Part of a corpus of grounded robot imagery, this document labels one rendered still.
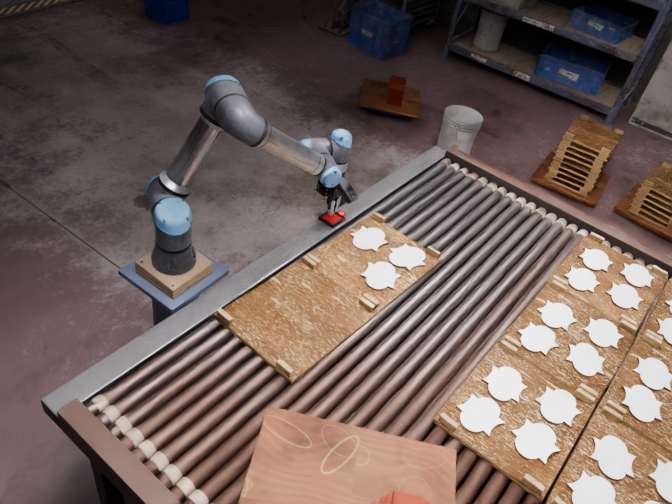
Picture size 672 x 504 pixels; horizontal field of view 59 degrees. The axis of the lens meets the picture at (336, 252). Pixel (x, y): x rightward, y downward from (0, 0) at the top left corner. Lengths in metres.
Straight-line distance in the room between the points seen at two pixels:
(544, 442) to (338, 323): 0.71
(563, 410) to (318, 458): 0.80
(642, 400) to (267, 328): 1.20
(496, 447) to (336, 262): 0.83
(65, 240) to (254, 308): 1.92
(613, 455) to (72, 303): 2.54
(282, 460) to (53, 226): 2.58
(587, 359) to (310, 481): 1.07
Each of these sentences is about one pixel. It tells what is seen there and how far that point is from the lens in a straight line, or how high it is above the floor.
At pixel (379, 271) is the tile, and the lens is 2.15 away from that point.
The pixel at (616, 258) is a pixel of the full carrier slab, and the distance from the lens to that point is 2.68.
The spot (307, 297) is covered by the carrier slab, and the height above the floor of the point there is 0.94.
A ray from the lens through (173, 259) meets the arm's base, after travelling 2.06.
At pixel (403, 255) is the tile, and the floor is 0.95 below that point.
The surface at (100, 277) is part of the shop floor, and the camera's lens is 3.44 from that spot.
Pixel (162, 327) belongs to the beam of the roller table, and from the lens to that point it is 1.94.
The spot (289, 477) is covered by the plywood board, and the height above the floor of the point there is 1.04.
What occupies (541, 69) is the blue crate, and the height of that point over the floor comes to 0.21.
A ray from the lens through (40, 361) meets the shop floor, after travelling 3.12.
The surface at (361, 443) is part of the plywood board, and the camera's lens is 1.59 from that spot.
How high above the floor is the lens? 2.38
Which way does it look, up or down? 41 degrees down
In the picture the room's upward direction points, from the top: 11 degrees clockwise
